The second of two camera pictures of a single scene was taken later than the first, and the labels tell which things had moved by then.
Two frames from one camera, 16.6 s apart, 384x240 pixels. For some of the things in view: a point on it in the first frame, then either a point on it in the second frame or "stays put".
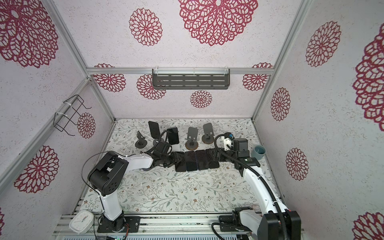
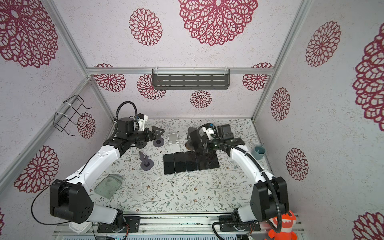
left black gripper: [174, 159] to [150, 137]
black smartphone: [181, 166] stays put
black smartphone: [190, 160] stays put
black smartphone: [211, 158] stays put
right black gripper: [221, 158] to [207, 147]
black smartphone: [202, 163] stays put
